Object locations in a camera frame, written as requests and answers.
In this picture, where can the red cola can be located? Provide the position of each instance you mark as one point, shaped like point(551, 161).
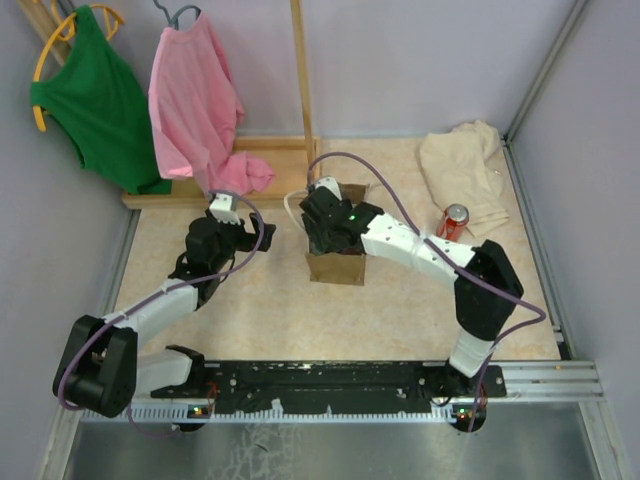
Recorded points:
point(453, 222)

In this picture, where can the brown canvas bag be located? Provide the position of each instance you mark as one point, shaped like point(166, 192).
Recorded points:
point(347, 267)

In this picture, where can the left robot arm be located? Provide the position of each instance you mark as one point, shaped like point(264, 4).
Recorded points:
point(101, 370)

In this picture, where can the beige folded cloth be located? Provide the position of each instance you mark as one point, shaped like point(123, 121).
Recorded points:
point(455, 169)

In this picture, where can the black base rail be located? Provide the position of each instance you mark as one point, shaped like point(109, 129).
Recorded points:
point(351, 390)

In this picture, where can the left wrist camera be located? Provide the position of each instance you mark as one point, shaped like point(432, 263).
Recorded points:
point(222, 208)

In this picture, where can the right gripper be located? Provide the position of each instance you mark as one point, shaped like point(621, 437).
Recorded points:
point(319, 244)

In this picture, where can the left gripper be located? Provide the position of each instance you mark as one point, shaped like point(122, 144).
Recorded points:
point(246, 236)

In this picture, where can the aluminium frame profile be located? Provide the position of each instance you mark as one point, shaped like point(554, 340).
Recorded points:
point(526, 382)

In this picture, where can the wooden clothes rack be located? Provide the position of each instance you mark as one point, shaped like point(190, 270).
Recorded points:
point(289, 156)

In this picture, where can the green tank top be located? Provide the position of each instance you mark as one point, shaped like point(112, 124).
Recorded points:
point(97, 101)

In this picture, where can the grey hanger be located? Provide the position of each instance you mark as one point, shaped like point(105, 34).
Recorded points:
point(173, 18)

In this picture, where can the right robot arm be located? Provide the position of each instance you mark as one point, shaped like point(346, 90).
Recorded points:
point(479, 277)

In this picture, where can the pink t-shirt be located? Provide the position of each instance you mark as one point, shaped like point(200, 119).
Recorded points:
point(195, 111)

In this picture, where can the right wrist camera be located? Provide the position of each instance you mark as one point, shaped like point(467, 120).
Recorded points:
point(330, 183)

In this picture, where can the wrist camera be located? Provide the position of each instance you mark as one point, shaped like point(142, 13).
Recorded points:
point(330, 183)
point(222, 208)

